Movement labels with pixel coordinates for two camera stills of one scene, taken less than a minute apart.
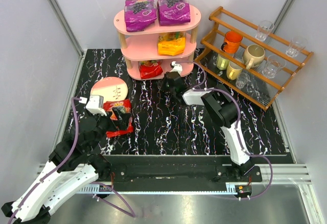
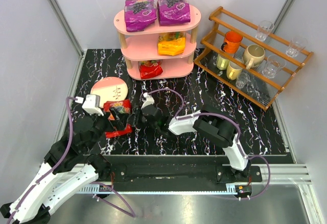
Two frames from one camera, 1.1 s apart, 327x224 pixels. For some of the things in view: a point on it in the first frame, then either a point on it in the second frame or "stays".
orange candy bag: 171,43 stays
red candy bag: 150,68 stays
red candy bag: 125,107 stays
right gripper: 169,78 → 139,118
